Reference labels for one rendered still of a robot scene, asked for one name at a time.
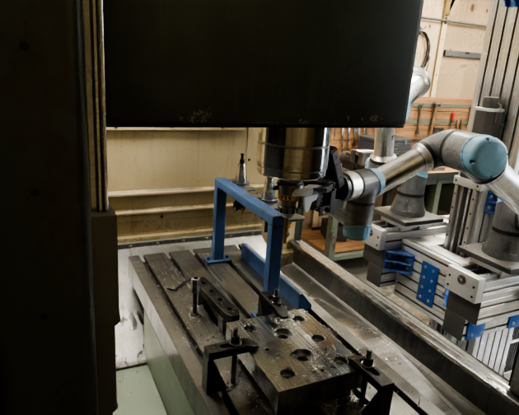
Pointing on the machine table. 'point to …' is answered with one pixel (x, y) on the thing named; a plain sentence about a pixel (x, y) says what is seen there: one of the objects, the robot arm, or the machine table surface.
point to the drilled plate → (328, 386)
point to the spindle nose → (293, 152)
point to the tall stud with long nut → (194, 293)
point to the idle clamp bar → (212, 296)
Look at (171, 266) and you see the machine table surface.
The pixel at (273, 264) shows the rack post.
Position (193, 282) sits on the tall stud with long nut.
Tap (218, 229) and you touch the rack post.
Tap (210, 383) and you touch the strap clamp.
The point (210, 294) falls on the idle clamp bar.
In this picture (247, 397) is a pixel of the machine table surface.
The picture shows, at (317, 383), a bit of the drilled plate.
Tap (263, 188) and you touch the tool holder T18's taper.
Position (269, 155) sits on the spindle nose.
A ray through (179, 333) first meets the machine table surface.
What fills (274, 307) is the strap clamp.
